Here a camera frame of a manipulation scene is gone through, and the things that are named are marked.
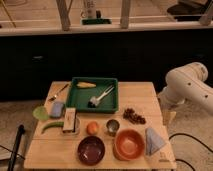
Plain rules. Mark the small metal cup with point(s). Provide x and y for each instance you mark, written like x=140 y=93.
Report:
x=112 y=126

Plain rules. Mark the green base white bottle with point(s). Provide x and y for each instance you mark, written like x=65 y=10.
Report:
x=91 y=16

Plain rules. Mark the white dish brush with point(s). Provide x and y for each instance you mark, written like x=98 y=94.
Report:
x=95 y=101

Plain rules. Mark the black pole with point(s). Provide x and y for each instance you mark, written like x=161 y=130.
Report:
x=15 y=149

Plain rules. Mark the purple bowl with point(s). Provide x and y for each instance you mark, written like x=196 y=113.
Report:
x=91 y=150

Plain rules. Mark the green pepper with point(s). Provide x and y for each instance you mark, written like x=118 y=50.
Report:
x=53 y=124

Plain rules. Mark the dark red grape bunch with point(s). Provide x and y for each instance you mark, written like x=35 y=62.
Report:
x=133 y=117

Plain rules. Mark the blue folded cloth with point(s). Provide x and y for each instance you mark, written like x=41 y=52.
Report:
x=154 y=142

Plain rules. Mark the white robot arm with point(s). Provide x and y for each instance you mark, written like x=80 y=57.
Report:
x=185 y=83

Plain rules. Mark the orange fruit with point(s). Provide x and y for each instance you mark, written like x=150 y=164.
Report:
x=92 y=128

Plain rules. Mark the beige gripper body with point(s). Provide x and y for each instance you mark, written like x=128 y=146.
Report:
x=168 y=116

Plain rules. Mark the blue sponge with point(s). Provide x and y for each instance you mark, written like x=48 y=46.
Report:
x=57 y=109

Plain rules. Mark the green plastic tray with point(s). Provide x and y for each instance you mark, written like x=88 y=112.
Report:
x=79 y=97

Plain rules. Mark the orange bowl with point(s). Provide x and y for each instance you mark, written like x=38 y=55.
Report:
x=128 y=145

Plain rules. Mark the yellow corn cob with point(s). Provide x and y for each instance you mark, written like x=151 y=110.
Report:
x=85 y=85

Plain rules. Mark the white cardboard box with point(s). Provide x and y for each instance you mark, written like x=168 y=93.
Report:
x=69 y=120

